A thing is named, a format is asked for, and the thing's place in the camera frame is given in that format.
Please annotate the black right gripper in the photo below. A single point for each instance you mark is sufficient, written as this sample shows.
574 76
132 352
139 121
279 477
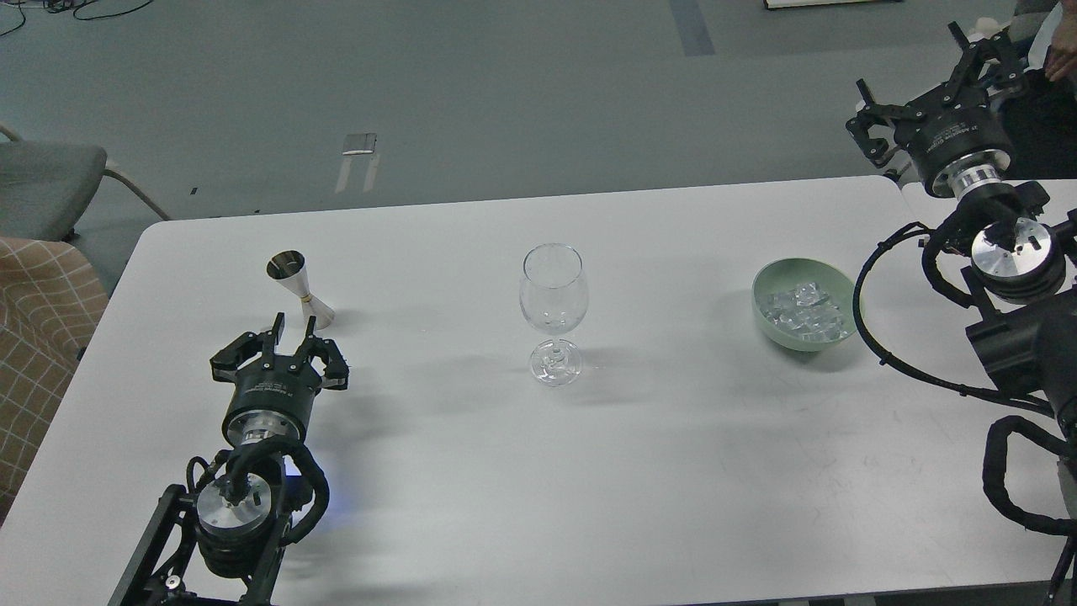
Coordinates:
955 141

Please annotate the metal floor plate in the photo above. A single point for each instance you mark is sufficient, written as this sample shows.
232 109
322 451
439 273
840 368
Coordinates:
359 155

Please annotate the clear wine glass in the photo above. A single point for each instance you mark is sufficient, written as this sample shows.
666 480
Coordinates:
554 298

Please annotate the steel cocktail jigger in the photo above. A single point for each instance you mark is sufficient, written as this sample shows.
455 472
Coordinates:
289 269

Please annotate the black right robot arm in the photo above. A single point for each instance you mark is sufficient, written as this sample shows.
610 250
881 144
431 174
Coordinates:
991 253

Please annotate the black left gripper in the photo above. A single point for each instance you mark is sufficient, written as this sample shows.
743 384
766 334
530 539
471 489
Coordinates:
273 394

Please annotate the seated person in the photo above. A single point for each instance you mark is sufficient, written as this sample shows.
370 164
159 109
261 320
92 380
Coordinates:
1042 123

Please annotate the white office chair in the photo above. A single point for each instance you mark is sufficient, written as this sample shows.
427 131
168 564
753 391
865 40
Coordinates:
1023 26

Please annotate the person's hand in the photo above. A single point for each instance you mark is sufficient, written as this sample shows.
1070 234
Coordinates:
1060 60

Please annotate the clear ice cubes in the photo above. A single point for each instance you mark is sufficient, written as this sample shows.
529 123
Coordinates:
807 312

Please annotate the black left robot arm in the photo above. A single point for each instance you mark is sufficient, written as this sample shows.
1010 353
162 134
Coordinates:
242 509

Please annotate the green bowl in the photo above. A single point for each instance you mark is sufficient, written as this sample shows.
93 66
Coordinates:
784 274

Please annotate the grey office chair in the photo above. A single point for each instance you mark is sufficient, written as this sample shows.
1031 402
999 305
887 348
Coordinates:
46 186

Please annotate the beige checkered cushion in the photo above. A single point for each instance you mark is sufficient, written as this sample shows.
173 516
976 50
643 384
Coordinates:
51 304

